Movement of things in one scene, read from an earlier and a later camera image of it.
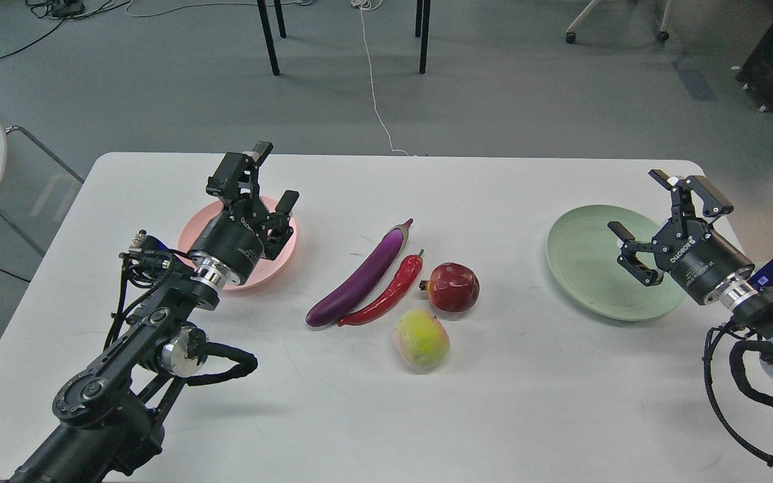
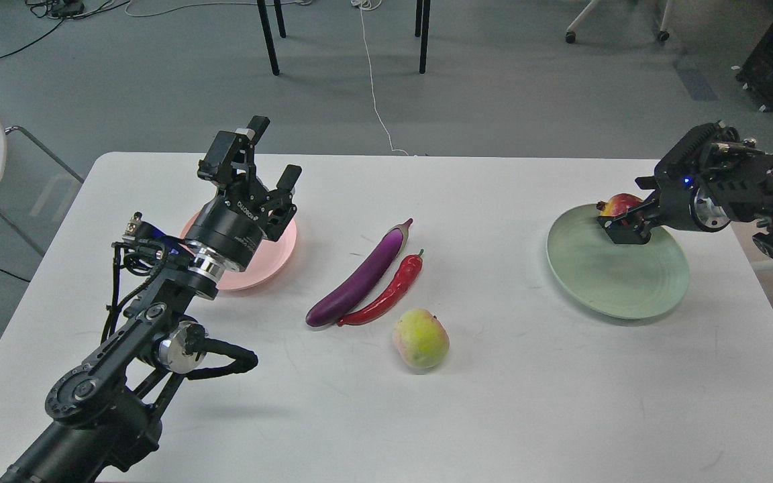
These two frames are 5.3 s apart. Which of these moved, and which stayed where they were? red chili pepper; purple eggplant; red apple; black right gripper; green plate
Moved: black right gripper; red apple
Stayed: purple eggplant; red chili pepper; green plate
